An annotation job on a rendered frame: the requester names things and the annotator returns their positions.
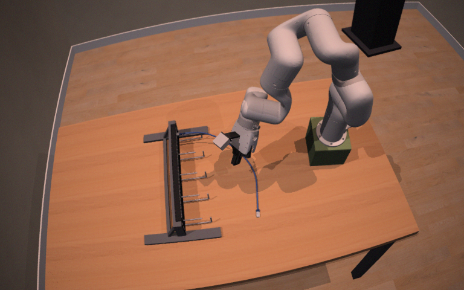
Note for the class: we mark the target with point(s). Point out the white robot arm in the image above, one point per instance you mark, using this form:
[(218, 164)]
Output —
[(348, 91)]

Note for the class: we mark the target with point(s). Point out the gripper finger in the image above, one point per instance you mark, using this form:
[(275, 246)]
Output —
[(235, 151), (239, 156)]

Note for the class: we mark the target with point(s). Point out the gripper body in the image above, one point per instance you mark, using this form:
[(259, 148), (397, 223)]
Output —
[(248, 138)]

